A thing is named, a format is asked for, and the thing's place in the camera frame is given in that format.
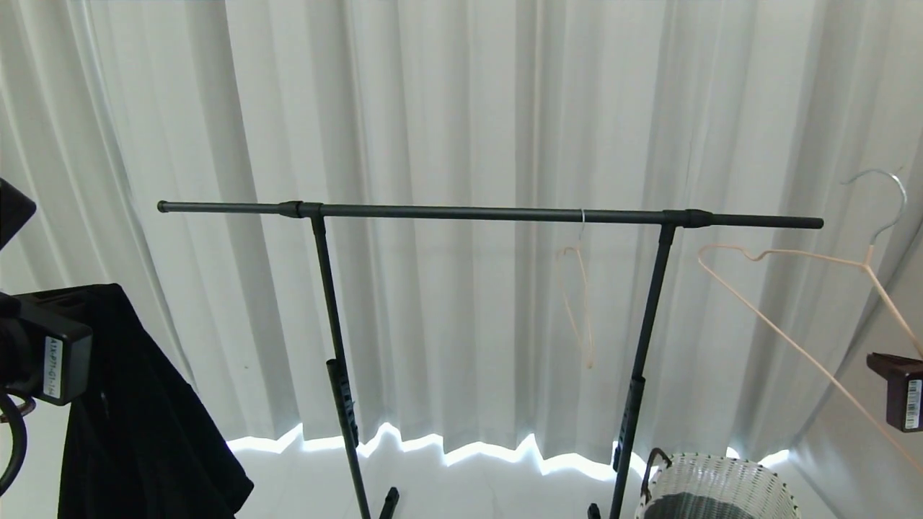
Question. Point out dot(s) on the white curtain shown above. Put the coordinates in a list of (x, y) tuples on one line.
[(469, 108)]

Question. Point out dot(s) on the pink clothes hanger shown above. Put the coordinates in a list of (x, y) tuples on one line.
[(868, 261), (582, 229)]

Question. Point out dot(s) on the black clothes rack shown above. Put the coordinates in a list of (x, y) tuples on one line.
[(469, 213)]

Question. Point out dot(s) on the black garment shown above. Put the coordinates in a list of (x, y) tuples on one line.
[(144, 432)]

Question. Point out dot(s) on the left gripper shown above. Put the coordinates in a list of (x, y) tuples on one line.
[(76, 360)]

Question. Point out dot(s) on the white laundry basket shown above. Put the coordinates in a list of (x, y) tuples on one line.
[(721, 479)]

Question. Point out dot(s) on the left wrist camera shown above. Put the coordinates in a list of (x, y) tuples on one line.
[(13, 213)]

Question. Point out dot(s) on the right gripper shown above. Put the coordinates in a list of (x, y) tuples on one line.
[(901, 396)]

